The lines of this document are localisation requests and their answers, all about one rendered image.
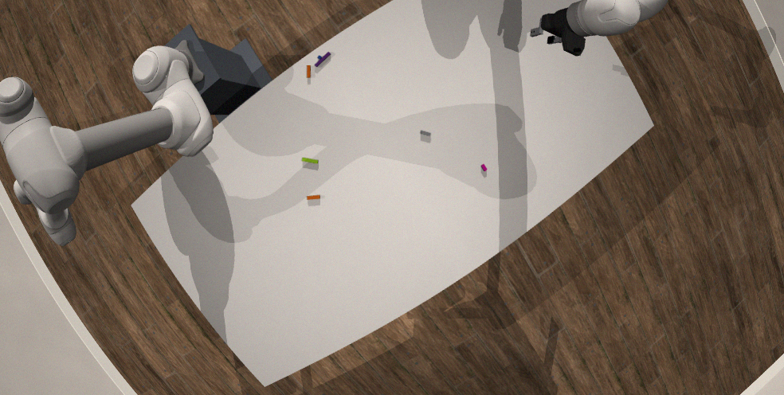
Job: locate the purple rod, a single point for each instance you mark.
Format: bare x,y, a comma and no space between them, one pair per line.
322,59

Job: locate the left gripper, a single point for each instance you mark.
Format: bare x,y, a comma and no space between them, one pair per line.
566,23

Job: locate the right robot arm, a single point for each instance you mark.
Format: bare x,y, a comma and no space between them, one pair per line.
49,161

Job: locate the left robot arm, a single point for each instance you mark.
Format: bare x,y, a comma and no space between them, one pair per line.
613,17

